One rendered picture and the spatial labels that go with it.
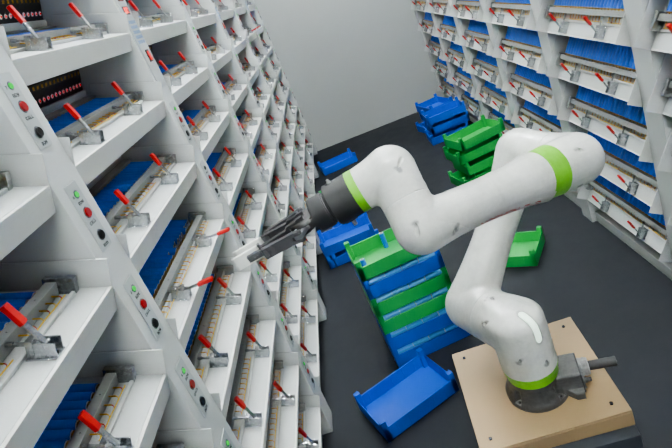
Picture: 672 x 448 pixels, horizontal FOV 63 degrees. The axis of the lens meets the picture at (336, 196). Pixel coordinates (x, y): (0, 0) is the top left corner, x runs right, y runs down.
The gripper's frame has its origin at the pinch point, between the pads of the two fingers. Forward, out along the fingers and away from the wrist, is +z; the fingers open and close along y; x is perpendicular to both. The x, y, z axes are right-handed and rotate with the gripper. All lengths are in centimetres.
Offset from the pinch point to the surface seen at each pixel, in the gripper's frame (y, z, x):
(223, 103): 114, 13, 20
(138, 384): -28.4, 19.2, -0.1
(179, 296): -1.2, 17.9, 0.1
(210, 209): 44.1, 17.8, 2.1
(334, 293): 134, 27, -89
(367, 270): 65, -7, -51
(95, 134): -1.1, 9.8, 37.3
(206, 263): 15.7, 16.1, -2.2
